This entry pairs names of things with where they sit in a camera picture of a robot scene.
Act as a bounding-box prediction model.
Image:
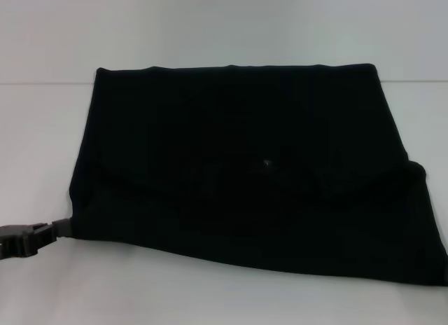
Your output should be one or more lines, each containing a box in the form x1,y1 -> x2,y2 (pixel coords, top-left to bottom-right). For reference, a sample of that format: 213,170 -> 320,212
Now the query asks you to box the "black shirt with FREE print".
68,62 -> 448,287

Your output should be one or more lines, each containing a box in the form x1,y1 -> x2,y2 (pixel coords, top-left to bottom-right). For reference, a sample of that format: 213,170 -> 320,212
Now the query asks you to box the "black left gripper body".
0,222 -> 57,261

